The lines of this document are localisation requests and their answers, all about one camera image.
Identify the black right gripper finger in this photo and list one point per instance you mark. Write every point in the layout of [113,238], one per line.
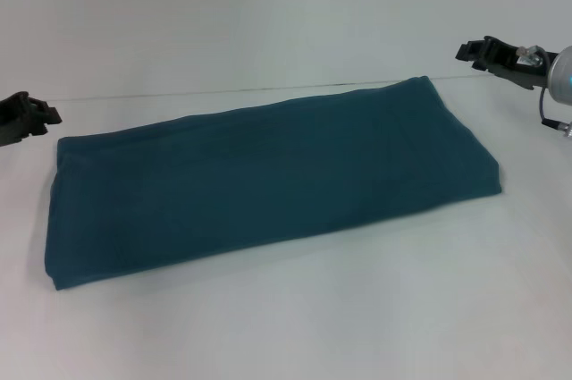
[478,65]
[469,50]

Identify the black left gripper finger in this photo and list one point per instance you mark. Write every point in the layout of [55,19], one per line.
[40,129]
[47,112]

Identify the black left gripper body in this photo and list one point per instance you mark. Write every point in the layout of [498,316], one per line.
[13,118]

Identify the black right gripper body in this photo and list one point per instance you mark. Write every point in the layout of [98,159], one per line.
[514,65]

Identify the teal blue shirt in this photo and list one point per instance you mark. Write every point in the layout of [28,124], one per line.
[268,174]

